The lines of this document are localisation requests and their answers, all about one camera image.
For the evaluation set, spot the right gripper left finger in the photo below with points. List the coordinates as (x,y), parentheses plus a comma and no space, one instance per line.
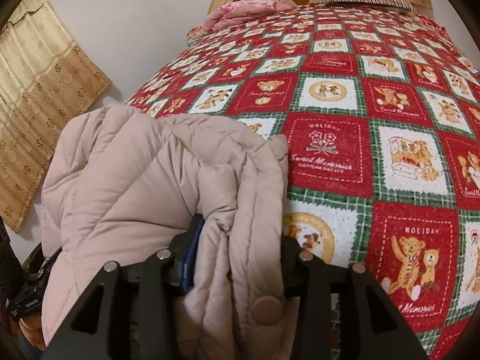
(98,325)

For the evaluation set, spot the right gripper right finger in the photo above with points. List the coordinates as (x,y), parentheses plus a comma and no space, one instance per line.
(342,308)

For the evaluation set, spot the pink puffer jacket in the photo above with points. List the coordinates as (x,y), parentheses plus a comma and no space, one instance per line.
(122,184)

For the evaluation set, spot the person's left hand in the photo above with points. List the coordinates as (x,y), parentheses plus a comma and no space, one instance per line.
(30,325)

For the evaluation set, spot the yellow side curtain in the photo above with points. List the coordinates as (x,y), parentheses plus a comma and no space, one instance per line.
(46,80)

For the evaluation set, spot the red patchwork bear bedspread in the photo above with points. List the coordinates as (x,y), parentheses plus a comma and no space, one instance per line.
(381,115)

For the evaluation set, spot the pink folded blanket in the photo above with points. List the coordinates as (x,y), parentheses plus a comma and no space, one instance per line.
(241,12)

